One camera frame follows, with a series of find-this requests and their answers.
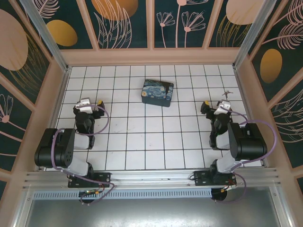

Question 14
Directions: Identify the starry night painted box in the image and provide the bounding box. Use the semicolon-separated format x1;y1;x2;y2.
141;79;175;108

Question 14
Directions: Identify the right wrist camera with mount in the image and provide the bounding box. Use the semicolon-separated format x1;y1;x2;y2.
214;100;232;116

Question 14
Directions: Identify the aluminium mounting rail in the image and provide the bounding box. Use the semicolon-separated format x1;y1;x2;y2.
22;168;282;190

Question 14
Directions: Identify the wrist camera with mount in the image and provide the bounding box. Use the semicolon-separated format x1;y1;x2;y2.
214;100;232;116
73;98;94;113

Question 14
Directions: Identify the grey slotted cable duct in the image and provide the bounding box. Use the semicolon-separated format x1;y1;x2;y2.
32;189;213;199

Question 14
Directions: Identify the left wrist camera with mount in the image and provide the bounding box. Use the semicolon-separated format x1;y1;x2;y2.
73;98;94;113

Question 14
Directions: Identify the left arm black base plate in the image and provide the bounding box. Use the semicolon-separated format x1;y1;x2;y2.
68;172;112;189

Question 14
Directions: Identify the aluminium frame post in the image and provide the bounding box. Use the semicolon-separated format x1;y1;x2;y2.
20;0;71;73
232;0;270;69

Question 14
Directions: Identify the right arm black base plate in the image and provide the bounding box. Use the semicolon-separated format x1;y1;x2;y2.
193;170;237;187

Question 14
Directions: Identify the metal sheet panel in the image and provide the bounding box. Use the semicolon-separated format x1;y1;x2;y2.
14;186;292;227

